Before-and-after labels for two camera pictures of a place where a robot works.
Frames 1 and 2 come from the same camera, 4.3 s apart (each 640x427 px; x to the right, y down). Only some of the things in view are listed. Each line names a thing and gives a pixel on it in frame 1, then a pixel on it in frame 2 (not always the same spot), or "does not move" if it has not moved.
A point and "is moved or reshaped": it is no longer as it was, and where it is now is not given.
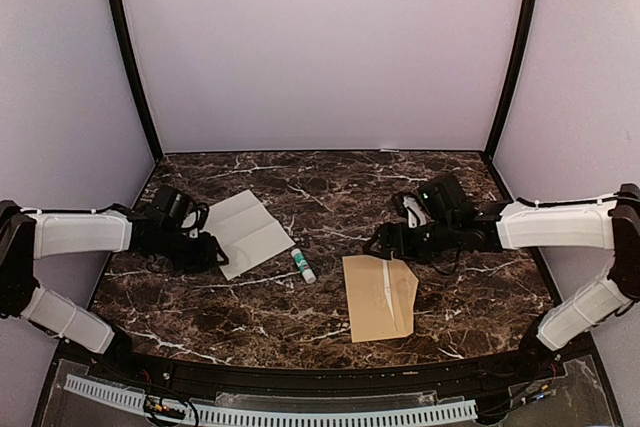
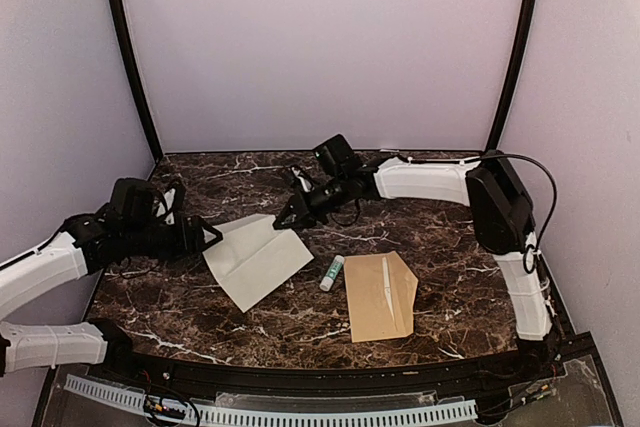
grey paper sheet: (246, 233) is moved or reshaped
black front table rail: (198, 372) does not move
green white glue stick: (303, 265) to (334, 270)
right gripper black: (403, 251) to (305, 215)
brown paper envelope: (381, 296) does not move
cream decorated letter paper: (388, 286) does not move
